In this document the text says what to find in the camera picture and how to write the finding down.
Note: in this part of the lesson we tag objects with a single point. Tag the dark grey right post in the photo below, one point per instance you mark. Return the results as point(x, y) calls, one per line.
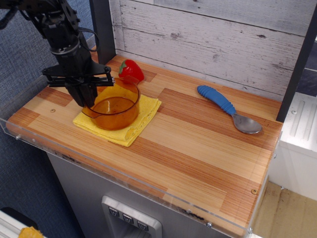
point(299, 68)

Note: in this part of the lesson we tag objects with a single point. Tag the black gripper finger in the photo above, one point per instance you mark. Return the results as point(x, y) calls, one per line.
point(75, 93)
point(89, 94)

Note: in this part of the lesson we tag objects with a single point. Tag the dark grey left post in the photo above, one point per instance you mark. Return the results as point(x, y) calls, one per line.
point(102, 24)

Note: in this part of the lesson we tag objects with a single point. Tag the yellow black object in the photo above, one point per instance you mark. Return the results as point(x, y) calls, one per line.
point(30, 232)

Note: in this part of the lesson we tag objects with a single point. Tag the orange transparent plastic pot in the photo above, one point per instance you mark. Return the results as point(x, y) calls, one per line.
point(117, 106)

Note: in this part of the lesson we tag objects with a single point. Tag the yellow folded cloth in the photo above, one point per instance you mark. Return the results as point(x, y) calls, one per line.
point(125, 137)

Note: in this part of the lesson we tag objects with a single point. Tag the blue handled metal spoon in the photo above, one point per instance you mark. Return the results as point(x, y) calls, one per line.
point(242, 123)

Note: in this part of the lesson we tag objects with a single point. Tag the grey cabinet with buttons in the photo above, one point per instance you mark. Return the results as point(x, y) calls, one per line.
point(105, 208)

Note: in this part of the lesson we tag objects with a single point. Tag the white ribbed appliance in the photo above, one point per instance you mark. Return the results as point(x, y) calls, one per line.
point(294, 163)

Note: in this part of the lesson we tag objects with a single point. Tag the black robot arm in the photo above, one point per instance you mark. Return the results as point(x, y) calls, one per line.
point(58, 23)

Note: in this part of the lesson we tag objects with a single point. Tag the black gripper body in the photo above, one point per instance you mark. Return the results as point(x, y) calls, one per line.
point(75, 67)

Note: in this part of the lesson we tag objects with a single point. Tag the clear acrylic table guard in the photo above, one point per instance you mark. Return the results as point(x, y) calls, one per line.
point(189, 157)

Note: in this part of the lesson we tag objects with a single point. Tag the dark grey post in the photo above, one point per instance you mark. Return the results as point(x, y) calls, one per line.
point(299, 68)
point(102, 24)

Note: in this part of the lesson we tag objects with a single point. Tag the red plastic strawberry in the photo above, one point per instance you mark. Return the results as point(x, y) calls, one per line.
point(131, 71)

